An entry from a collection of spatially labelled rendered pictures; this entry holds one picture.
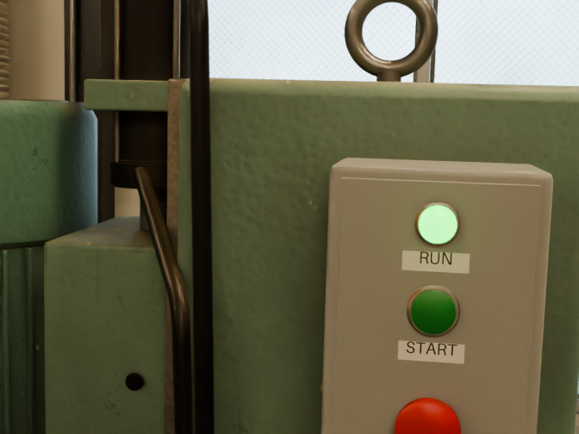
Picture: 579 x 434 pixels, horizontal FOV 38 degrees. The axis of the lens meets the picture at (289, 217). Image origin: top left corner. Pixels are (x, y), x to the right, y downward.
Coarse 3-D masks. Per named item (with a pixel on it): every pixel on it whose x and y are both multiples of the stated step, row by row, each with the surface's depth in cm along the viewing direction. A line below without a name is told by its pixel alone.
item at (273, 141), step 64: (256, 128) 45; (320, 128) 45; (384, 128) 44; (448, 128) 44; (512, 128) 43; (576, 128) 43; (256, 192) 46; (320, 192) 45; (576, 192) 43; (256, 256) 46; (320, 256) 46; (576, 256) 44; (192, 320) 47; (256, 320) 46; (320, 320) 46; (576, 320) 44; (192, 384) 47; (256, 384) 47; (320, 384) 46; (576, 384) 45
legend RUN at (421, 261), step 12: (408, 252) 39; (420, 252) 38; (432, 252) 38; (444, 252) 38; (408, 264) 39; (420, 264) 39; (432, 264) 38; (444, 264) 38; (456, 264) 38; (468, 264) 38
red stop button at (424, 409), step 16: (416, 400) 39; (432, 400) 39; (400, 416) 39; (416, 416) 38; (432, 416) 38; (448, 416) 38; (400, 432) 39; (416, 432) 38; (432, 432) 38; (448, 432) 38
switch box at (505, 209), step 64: (384, 192) 38; (448, 192) 38; (512, 192) 38; (384, 256) 39; (512, 256) 38; (384, 320) 39; (512, 320) 38; (384, 384) 40; (448, 384) 39; (512, 384) 39
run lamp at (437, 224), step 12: (432, 204) 38; (444, 204) 38; (420, 216) 38; (432, 216) 38; (444, 216) 38; (456, 216) 38; (420, 228) 38; (432, 228) 38; (444, 228) 38; (456, 228) 38; (432, 240) 38; (444, 240) 38
